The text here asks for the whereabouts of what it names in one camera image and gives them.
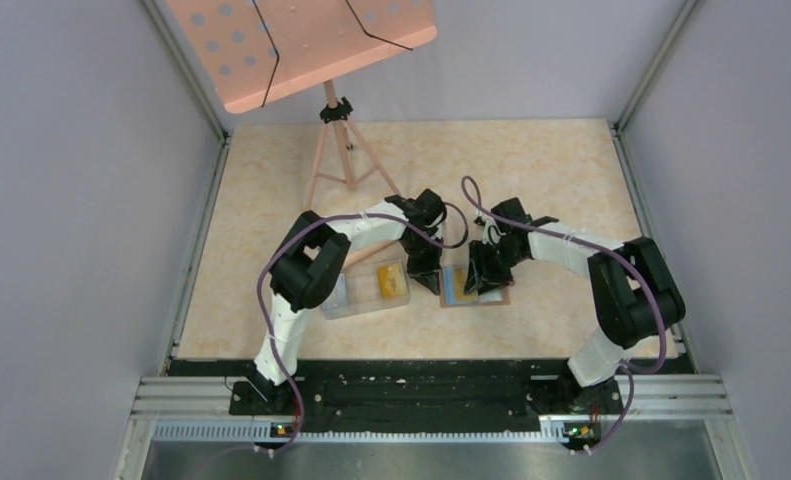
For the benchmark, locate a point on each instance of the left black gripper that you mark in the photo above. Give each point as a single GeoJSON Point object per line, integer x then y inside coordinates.
{"type": "Point", "coordinates": [427, 273]}

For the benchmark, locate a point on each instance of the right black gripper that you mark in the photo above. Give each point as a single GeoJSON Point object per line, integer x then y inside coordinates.
{"type": "Point", "coordinates": [480, 273]}

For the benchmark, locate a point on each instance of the brown leather card holder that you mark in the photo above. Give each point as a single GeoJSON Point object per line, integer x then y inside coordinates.
{"type": "Point", "coordinates": [493, 298]}

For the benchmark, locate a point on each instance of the clear plastic card box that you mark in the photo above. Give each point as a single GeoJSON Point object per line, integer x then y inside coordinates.
{"type": "Point", "coordinates": [364, 293]}

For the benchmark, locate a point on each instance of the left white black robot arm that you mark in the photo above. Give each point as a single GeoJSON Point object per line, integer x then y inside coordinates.
{"type": "Point", "coordinates": [305, 268]}

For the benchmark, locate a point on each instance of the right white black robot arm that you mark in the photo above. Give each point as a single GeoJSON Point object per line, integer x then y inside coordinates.
{"type": "Point", "coordinates": [634, 294]}

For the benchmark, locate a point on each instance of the yellow credit card stack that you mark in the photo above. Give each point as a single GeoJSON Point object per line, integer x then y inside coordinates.
{"type": "Point", "coordinates": [391, 280]}

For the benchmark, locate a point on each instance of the grey white credit card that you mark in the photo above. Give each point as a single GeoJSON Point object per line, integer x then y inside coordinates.
{"type": "Point", "coordinates": [339, 297]}

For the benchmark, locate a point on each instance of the pink music stand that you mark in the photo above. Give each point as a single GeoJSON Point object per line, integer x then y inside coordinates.
{"type": "Point", "coordinates": [258, 52]}

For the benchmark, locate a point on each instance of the pink cylindrical handle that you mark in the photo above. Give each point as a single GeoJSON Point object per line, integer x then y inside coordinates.
{"type": "Point", "coordinates": [357, 256]}

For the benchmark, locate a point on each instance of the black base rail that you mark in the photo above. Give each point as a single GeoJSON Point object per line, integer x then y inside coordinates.
{"type": "Point", "coordinates": [428, 396]}

